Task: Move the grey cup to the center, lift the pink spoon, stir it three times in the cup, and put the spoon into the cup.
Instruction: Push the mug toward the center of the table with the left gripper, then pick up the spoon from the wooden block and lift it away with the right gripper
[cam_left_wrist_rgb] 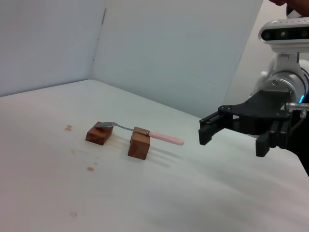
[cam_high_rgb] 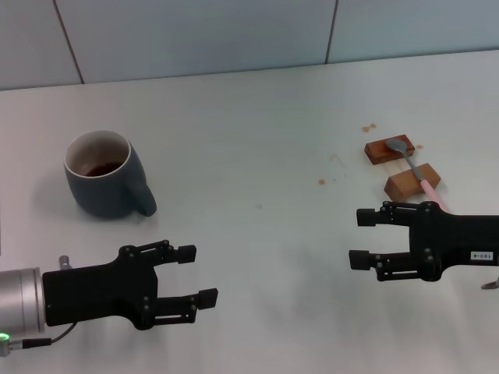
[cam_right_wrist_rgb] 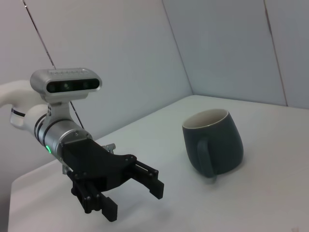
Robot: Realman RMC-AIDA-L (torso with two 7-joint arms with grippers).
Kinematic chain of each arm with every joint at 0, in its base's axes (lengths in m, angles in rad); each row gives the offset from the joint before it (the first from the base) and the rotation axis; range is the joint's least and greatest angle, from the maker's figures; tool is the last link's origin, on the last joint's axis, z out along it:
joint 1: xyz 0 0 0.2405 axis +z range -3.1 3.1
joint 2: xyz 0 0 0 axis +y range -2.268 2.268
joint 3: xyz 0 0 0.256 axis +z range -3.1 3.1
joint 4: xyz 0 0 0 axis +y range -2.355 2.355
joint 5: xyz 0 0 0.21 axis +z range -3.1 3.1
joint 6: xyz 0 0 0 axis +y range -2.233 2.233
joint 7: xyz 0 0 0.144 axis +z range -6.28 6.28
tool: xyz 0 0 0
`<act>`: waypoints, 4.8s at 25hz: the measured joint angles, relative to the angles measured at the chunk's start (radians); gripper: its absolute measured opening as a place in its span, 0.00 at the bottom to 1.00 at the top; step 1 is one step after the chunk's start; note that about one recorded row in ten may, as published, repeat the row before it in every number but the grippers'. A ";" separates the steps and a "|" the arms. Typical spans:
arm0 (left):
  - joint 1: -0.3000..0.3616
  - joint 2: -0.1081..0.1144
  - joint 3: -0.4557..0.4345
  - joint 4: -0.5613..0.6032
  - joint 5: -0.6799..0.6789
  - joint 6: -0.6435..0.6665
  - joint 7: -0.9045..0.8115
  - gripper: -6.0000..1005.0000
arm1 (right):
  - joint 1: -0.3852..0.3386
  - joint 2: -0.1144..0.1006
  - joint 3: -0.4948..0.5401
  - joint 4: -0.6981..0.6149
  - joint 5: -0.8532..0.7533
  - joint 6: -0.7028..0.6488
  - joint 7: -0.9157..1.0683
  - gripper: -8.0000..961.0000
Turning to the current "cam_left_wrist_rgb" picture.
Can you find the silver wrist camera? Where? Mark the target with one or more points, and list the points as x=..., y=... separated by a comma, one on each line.
x=282, y=32

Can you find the flat dark wooden block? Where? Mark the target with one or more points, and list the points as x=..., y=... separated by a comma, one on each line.
x=96, y=138

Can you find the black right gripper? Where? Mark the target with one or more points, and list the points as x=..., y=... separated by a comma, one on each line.
x=260, y=111

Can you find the light brown wooden block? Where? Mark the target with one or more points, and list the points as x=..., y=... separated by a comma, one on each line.
x=137, y=148

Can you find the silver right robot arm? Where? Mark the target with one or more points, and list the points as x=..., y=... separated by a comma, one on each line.
x=287, y=79

